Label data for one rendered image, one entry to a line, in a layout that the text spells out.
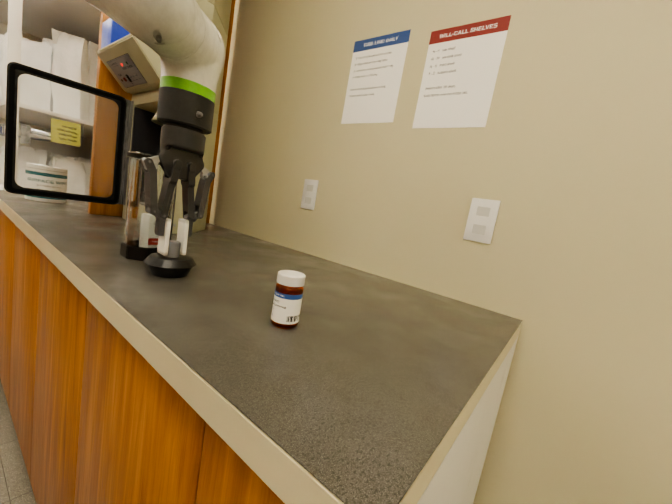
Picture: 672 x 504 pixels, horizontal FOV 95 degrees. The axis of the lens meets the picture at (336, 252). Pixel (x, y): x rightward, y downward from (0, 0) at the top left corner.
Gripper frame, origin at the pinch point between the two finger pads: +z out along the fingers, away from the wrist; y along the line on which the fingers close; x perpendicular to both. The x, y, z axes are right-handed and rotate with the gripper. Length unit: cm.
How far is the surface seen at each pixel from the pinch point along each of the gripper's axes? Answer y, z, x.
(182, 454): 9.9, 22.5, 28.7
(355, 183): -60, -21, -2
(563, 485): -60, 43, 72
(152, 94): -18, -38, -62
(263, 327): 0.1, 7.5, 29.2
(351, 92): -60, -51, -10
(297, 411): 9.1, 7.5, 45.0
